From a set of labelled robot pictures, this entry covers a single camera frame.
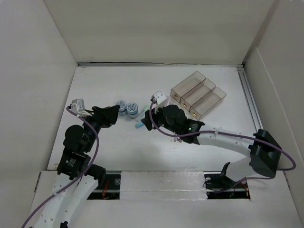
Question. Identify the blue highlighter marker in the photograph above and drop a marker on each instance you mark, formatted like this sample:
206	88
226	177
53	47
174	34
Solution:
139	125

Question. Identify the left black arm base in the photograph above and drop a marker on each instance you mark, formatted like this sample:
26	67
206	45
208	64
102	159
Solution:
110	189

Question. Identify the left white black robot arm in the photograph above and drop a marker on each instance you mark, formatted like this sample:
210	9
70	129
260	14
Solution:
77	175

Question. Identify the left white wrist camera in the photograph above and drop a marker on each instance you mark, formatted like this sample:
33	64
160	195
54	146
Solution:
78	107

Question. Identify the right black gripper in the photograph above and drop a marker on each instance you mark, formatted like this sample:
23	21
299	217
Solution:
147	120

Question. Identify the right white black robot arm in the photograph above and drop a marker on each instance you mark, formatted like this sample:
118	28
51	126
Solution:
260	150

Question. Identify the blue tape roll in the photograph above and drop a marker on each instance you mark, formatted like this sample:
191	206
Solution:
122	107
132	110

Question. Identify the green highlighter marker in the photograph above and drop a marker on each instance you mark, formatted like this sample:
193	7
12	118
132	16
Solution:
142	112

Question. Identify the aluminium rail right edge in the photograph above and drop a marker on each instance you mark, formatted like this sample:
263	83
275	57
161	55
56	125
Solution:
249	98

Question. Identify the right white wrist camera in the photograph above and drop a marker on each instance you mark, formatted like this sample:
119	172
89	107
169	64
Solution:
158	98

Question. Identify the clear three-compartment organizer tray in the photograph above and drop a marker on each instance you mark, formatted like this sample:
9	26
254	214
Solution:
198	95

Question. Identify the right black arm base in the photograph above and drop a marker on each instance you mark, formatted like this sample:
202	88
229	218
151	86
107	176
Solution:
219	186

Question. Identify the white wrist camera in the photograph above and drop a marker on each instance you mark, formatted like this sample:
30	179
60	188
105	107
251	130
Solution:
158	98
78	107

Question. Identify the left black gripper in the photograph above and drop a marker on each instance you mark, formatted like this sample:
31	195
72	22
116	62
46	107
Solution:
106	116

